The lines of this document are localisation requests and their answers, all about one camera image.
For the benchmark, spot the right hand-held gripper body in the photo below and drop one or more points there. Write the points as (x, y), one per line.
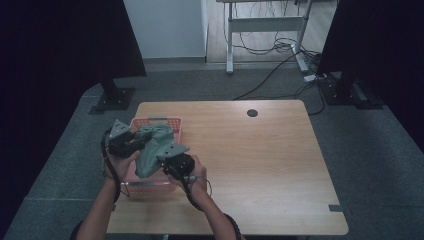
(178, 163)

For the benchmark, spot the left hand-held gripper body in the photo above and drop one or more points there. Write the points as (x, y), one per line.
(120, 141)

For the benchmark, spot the green mesh cloth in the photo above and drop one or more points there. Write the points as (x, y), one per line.
(153, 150)

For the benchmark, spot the pink plastic basket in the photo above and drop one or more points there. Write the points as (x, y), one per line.
(150, 188)

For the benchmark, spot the person's left hand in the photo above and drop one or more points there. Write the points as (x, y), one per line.
(118, 166)

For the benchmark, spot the person's right hand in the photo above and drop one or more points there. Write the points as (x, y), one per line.
(196, 181)

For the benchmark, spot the black stand base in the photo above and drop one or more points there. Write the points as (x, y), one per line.
(115, 98)
(346, 93)

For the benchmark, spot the black round table grommet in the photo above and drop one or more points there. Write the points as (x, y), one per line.
(252, 113)

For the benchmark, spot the black curtain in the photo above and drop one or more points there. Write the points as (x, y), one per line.
(383, 50)
(50, 83)

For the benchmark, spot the white power strip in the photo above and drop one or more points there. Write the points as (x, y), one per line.
(310, 78)

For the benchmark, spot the white metal desk frame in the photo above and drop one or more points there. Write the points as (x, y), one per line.
(266, 24)

